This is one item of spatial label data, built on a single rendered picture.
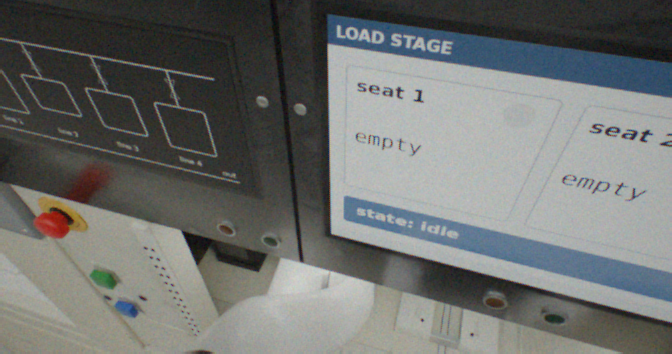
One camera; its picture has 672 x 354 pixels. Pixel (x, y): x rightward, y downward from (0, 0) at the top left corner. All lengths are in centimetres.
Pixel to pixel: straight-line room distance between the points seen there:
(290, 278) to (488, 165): 39
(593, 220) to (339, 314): 32
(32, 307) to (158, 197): 82
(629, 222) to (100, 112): 41
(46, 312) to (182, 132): 91
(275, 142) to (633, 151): 23
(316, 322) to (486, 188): 29
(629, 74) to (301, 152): 21
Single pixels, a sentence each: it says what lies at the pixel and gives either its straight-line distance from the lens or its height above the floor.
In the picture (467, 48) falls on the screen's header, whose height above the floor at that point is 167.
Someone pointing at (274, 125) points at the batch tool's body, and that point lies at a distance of 32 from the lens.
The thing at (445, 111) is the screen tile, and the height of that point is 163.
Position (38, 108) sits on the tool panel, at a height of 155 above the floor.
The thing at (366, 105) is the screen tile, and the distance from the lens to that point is 28.
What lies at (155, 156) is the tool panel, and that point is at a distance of 42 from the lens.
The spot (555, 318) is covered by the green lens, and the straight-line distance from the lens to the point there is 44.
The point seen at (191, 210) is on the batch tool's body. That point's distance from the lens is 46.
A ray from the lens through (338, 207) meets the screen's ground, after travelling 36.
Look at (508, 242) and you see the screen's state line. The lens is 35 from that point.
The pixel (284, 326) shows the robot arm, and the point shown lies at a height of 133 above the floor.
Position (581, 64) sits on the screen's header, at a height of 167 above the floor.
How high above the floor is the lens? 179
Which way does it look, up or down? 46 degrees down
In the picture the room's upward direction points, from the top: straight up
